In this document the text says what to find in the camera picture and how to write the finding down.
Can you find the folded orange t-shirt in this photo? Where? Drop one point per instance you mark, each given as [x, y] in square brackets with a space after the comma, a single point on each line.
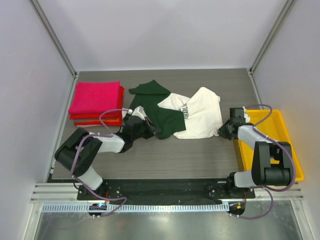
[116, 122]

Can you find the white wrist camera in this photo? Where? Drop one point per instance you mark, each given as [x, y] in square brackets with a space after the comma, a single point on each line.
[246, 116]
[138, 112]

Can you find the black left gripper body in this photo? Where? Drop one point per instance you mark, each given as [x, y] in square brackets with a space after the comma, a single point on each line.
[146, 127]

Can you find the folded red t-shirt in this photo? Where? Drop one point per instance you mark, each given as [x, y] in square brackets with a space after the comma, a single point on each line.
[115, 115]

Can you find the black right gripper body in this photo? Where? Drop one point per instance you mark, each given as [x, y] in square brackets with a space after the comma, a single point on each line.
[223, 130]

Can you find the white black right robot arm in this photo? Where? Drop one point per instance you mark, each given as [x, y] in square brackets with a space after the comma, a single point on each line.
[272, 166]

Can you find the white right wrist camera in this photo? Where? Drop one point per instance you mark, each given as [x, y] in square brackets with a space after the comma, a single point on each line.
[246, 116]

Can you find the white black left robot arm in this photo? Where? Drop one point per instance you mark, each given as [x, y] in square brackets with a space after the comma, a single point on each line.
[78, 152]

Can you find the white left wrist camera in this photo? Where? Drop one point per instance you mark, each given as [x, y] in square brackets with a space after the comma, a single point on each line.
[138, 112]

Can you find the yellow plastic bin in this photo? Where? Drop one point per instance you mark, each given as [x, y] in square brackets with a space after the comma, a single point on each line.
[274, 127]

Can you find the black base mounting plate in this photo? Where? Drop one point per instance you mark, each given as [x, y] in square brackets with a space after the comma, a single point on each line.
[166, 191]

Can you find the white and green raglan t-shirt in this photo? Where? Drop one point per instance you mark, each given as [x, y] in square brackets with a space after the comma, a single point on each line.
[196, 117]

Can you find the white slotted cable duct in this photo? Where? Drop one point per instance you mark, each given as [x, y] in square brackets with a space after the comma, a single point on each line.
[105, 208]

